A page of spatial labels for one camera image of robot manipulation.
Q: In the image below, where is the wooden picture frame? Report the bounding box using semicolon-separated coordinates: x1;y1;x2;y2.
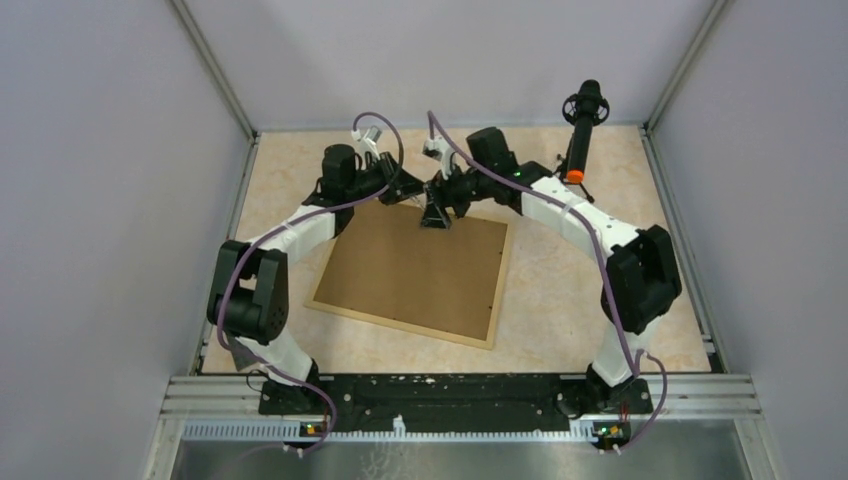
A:
305;201;513;350

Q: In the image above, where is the black mini tripod stand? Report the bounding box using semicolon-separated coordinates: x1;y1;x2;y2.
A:
554;93;599;203

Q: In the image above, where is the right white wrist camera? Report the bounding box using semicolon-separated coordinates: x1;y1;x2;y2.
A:
422;135;463;183

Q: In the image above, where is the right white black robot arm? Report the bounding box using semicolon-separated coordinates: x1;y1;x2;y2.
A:
421;127;682;412

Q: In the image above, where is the grey lego baseplate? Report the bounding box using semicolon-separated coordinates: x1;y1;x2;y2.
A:
227;336;258;372

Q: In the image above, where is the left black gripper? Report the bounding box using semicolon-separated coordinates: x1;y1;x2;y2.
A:
345;151;425;205

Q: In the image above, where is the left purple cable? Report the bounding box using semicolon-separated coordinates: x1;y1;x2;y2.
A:
215;111;407;460

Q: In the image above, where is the aluminium front rail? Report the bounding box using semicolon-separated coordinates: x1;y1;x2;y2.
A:
160;374;761;444

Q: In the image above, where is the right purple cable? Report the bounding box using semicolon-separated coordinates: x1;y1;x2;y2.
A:
426;109;670;458

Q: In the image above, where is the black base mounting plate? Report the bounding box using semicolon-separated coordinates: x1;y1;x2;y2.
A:
258;373;654;434

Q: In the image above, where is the purple cable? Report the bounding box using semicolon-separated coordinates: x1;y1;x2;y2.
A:
426;109;670;458
215;111;407;460

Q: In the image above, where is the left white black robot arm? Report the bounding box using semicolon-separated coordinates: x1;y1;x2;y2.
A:
207;144;423;414

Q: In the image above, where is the black microphone orange tip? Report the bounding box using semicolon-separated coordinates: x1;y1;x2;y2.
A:
562;79;610;184

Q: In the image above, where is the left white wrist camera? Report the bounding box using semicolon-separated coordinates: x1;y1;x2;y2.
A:
351;126;382;167

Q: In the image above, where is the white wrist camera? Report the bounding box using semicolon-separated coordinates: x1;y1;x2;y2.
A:
422;135;463;183
351;126;382;167

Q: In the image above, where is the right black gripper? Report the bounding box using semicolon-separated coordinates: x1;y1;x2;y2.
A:
420;158;494;230

